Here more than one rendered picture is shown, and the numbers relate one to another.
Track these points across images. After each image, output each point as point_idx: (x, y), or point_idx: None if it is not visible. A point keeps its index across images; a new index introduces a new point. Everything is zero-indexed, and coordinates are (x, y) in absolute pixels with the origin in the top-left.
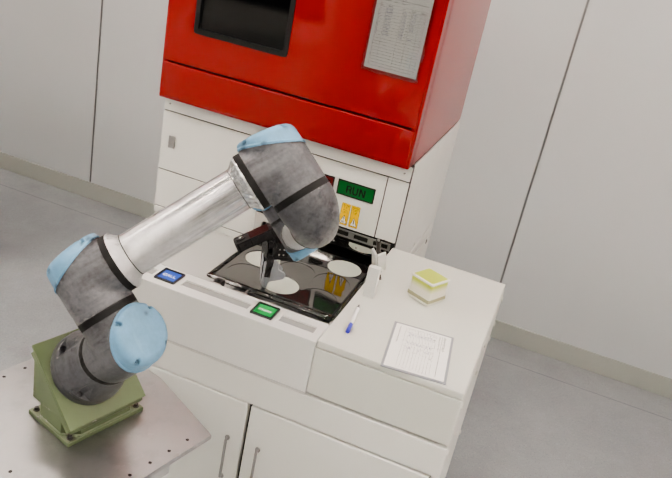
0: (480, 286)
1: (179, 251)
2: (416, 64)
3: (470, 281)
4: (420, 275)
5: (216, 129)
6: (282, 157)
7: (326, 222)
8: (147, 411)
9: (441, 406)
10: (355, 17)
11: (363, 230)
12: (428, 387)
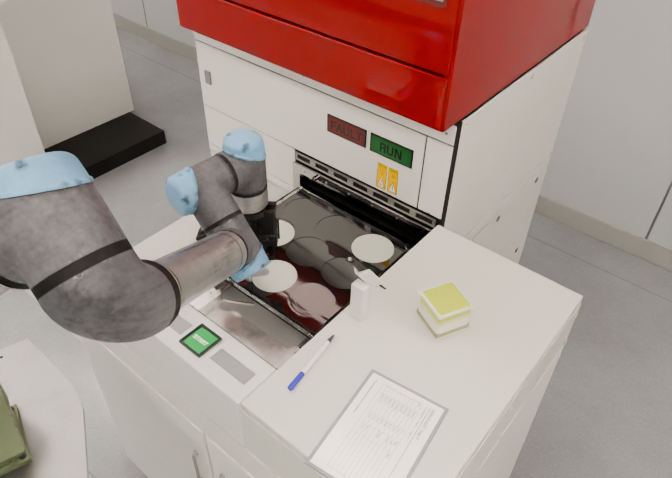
0: (540, 299)
1: None
2: None
3: (528, 289)
4: (429, 297)
5: (243, 64)
6: (11, 223)
7: (105, 327)
8: (37, 463)
9: None
10: None
11: (404, 198)
12: None
